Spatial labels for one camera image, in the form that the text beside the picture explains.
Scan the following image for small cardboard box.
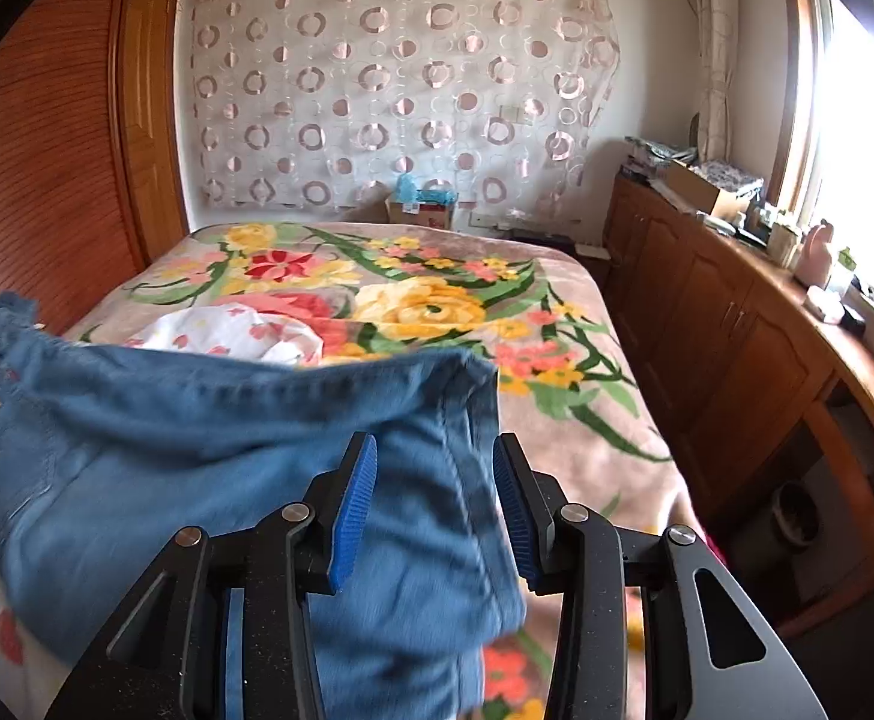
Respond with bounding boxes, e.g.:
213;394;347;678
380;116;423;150
384;195;457;231

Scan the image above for dark round pot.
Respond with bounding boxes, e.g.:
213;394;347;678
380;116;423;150
774;480;821;545

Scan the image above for floral bed blanket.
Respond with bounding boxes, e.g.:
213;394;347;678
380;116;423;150
0;221;716;720

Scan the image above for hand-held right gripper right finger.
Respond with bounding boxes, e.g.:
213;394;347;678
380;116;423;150
492;431;828;720

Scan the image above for window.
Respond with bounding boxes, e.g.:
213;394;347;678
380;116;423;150
778;0;874;271

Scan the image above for patterned cloth bundle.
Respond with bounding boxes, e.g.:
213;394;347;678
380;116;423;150
696;157;764;192

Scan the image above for small white floral cloth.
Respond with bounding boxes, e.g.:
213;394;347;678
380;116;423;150
125;302;325;367

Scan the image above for light blue denim pants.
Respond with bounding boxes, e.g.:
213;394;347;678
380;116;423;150
0;292;528;720

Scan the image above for circle patterned sheer curtain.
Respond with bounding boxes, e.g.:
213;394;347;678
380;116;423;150
182;0;622;211

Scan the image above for wooden headboard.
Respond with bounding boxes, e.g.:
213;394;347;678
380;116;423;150
0;0;145;346

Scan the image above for cream window curtain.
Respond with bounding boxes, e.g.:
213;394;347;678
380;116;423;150
688;0;742;166

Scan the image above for blue plastic bag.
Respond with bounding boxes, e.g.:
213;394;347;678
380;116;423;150
396;174;457;205

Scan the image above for wooden door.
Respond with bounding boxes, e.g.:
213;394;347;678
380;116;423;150
118;0;190;256

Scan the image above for long wooden cabinet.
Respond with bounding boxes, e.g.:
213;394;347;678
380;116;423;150
602;172;874;638

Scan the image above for open cardboard box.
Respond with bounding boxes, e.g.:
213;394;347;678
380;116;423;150
662;160;753;218

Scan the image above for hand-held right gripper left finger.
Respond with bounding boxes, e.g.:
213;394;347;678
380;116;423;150
45;431;379;720

